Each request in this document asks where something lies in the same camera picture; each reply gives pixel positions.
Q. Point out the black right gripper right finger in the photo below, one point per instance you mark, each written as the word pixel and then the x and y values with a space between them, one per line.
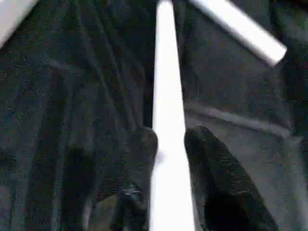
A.
pixel 216 180

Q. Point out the white plastic table top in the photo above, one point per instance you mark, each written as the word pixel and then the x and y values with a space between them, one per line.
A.
pixel 12 19

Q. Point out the black work mat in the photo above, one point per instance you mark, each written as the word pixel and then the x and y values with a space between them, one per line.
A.
pixel 84 84

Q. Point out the white plastic table leg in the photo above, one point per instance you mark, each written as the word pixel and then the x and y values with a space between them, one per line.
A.
pixel 240 31
pixel 168 96

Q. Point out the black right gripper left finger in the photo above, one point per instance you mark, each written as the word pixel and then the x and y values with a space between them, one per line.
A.
pixel 134 180

